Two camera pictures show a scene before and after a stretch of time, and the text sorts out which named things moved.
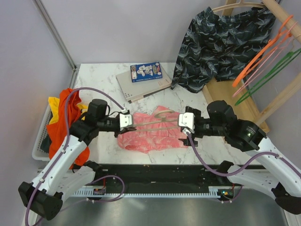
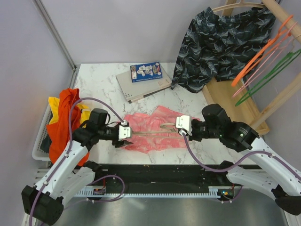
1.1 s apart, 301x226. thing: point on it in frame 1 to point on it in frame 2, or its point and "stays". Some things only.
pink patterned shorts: [155, 131] stays
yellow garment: [54, 103] stays
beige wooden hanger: [158, 116] to [172, 130]
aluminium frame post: [55, 32] stays
